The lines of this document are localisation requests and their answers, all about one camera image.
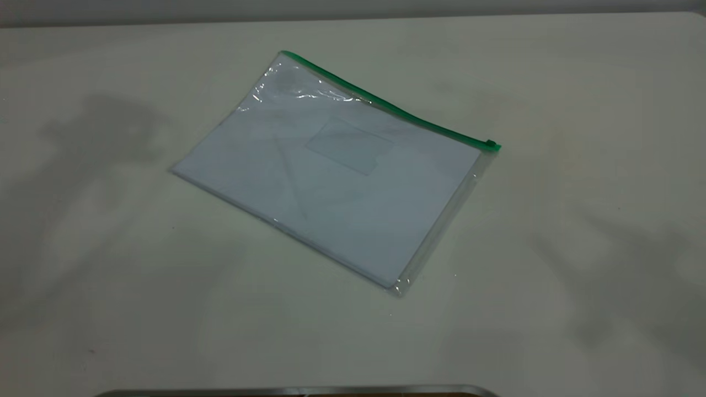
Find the clear plastic zip bag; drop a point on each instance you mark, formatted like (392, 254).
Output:
(469, 182)

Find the grey metal frame edge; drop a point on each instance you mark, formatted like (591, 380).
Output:
(298, 391)

